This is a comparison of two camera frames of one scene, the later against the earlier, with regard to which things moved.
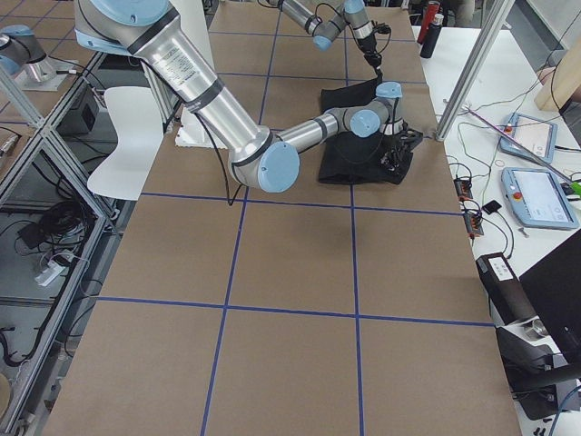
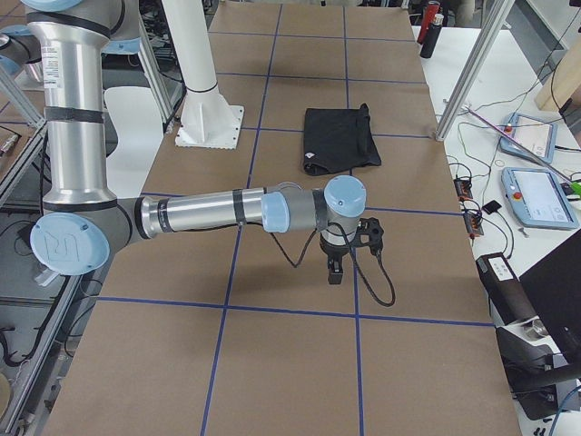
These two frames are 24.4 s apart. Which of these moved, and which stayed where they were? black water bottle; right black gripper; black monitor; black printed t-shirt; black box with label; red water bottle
Moved: right black gripper; black printed t-shirt
Stayed: red water bottle; black box with label; black water bottle; black monitor
